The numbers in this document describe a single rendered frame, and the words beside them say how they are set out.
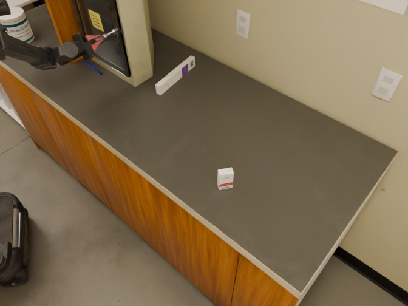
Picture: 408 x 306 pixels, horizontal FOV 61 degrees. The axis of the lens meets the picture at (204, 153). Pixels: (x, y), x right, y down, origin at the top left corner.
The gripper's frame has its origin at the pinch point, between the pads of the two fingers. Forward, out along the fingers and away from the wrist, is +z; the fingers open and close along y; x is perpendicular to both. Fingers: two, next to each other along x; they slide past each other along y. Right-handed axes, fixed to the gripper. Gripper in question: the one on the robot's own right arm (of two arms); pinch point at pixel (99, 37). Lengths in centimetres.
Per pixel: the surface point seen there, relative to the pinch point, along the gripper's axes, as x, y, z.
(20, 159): 139, -52, -35
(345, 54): -71, -40, 49
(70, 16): 23.7, 13.0, 3.7
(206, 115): -27, -44, 13
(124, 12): -14.6, 4.6, 6.9
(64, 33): 27.0, 7.7, -1.7
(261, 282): -64, -90, -21
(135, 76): 0.9, -20.4, 6.4
